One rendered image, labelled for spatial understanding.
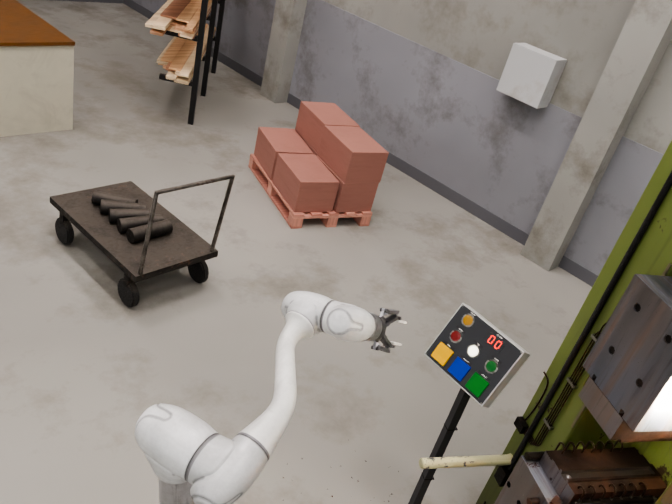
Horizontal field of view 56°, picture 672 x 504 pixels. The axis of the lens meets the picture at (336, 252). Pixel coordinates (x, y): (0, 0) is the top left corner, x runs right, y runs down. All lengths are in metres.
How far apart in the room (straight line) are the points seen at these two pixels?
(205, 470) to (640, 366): 1.36
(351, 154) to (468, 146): 1.61
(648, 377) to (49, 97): 5.36
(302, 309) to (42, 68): 4.66
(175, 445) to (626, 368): 1.42
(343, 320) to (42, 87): 4.84
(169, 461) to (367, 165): 4.06
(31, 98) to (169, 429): 4.91
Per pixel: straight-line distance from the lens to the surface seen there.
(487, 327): 2.71
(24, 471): 3.39
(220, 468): 1.58
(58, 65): 6.25
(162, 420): 1.64
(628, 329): 2.26
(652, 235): 2.40
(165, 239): 4.35
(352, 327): 1.79
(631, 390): 2.26
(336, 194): 5.39
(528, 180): 6.19
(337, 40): 7.52
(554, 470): 2.60
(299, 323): 1.87
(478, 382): 2.69
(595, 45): 5.88
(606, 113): 5.61
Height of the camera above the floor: 2.64
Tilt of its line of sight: 31 degrees down
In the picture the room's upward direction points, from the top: 15 degrees clockwise
